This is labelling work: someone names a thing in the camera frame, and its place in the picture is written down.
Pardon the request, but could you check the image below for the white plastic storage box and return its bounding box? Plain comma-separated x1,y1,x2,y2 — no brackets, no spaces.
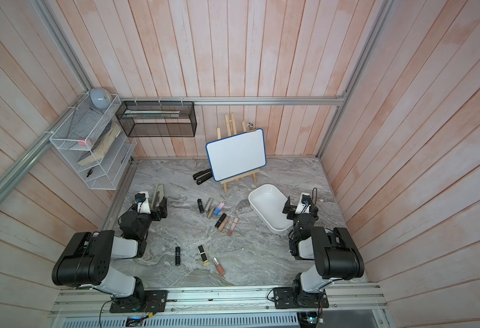
248,184,293,235

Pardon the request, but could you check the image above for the black lipstick silver band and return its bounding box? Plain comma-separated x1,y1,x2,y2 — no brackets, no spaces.
197,199,205,213

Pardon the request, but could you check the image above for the black round lipstick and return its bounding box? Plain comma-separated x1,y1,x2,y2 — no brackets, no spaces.
175,247,181,266

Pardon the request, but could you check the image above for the black gold square lipstick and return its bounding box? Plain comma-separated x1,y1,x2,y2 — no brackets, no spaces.
198,245,208,265

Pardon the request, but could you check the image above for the pale pink lip gloss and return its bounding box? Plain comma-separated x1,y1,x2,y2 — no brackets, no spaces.
228,217,239,236

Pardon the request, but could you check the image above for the pink gloss silver cap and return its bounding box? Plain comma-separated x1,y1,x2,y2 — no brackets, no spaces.
213,257,226,276

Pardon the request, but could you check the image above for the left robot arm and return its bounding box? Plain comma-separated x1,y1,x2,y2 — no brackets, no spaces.
51,194,167,314

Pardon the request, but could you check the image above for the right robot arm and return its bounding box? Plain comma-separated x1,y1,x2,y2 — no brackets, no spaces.
274,193,364,308

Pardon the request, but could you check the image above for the gold lipstick tube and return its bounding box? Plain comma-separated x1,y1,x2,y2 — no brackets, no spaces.
207,206,216,219

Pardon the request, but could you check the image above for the silver lipstick tube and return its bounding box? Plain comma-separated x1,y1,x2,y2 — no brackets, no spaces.
204,198,213,211

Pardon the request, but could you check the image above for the pink blue gradient lipstick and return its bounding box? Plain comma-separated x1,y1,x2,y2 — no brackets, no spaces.
213,202,225,215

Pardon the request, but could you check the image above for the black lipstick gold band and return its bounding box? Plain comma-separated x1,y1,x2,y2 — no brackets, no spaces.
215,213,227,228

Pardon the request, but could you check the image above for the beige lipstick tube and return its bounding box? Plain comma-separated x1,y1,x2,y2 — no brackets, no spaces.
218,216,230,232

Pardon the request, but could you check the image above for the black stapler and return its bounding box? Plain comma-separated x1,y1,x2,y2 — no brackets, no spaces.
193,168,213,185

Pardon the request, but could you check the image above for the blue framed whiteboard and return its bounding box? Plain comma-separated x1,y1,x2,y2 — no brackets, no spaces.
206,128,267,182

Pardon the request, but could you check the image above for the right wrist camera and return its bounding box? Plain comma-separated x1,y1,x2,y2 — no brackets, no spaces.
295,189,318,215

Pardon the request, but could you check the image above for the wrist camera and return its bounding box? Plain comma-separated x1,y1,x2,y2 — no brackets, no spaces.
295,189,318,215
135,191,151,215

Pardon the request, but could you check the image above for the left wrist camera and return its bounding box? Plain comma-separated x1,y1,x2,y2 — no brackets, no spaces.
135,191,151,215

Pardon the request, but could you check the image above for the white wire wall shelf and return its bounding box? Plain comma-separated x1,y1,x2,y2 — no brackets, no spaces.
50,94,137,190

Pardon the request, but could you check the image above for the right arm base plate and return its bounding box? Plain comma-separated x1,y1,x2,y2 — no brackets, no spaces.
272,287,329,309

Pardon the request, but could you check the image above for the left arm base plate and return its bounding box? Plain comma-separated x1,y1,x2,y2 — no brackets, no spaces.
110,290,168,314

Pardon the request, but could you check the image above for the black mesh wall basket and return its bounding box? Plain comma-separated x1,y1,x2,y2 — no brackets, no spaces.
116,100,198,137

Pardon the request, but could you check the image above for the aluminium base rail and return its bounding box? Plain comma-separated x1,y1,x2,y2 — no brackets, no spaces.
49,282,388,318

